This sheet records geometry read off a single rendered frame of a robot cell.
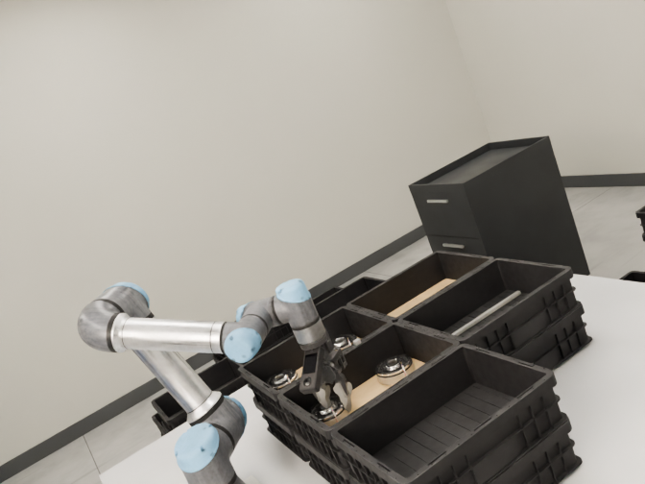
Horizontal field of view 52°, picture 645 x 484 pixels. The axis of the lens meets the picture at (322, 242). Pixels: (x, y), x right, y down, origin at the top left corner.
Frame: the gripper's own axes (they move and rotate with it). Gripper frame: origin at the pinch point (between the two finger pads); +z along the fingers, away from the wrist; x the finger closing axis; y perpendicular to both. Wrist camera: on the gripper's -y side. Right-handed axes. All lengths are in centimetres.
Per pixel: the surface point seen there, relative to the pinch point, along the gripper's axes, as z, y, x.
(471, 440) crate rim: -7, -28, -41
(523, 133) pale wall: 36, 437, -4
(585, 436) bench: 15, 0, -56
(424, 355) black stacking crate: -0.4, 19.9, -19.1
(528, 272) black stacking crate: -5, 50, -46
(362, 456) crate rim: -7.9, -30.6, -19.6
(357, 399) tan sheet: 2.0, 7.4, -2.1
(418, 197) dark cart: 2, 195, 23
